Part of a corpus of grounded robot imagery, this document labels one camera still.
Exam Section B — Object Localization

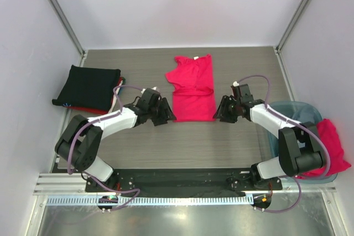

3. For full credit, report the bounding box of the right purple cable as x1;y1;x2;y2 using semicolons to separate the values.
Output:
237;75;331;213

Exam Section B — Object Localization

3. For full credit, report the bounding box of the right aluminium frame post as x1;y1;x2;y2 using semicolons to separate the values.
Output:
274;0;311;54

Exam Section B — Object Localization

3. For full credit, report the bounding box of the left aluminium frame post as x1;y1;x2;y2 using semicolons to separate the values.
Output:
48;0;85;57

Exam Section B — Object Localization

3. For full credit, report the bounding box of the blue plastic basket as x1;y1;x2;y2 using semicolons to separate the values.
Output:
270;101;337;184

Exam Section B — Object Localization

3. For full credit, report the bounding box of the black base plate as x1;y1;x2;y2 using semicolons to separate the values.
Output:
85;167;283;198

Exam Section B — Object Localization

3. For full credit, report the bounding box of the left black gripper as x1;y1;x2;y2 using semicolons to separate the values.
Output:
148;97;176;126

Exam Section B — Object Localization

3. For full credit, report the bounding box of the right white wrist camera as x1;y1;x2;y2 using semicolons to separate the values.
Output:
231;81;240;97

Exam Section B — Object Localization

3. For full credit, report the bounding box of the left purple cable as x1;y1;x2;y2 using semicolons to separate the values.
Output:
66;85;141;211

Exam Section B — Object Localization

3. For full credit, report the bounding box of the pink t shirt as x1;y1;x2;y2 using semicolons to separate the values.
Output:
297;118;352;180
165;54;216;122

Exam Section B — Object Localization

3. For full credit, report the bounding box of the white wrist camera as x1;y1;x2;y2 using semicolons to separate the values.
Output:
231;81;240;97
141;87;160;94

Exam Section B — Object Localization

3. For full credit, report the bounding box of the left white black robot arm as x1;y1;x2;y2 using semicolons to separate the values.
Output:
55;88;176;191

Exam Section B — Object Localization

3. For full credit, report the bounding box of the slotted white cable duct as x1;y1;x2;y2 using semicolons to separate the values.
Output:
46;194;253;207

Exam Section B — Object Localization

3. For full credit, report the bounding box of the white t shirt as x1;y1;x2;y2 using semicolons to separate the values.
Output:
108;77;122;113

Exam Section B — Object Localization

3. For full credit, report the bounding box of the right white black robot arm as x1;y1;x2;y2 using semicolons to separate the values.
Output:
214;82;332;190

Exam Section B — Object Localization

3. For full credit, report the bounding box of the purple cable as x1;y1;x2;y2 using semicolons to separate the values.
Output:
66;85;141;211
237;75;331;213

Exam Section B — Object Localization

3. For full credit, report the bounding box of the black t shirt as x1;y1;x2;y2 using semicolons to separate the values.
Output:
52;65;121;112

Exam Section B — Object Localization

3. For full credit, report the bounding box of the grey blue t shirt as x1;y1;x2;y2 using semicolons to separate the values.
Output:
292;106;322;124

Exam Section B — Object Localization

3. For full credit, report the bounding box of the aluminium frame post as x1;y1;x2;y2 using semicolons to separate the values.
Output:
274;0;311;54
48;0;85;57

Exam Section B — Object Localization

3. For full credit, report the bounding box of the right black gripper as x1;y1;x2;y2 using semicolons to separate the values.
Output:
214;95;241;123

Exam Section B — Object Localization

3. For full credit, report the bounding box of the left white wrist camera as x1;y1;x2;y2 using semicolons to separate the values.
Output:
141;87;160;94

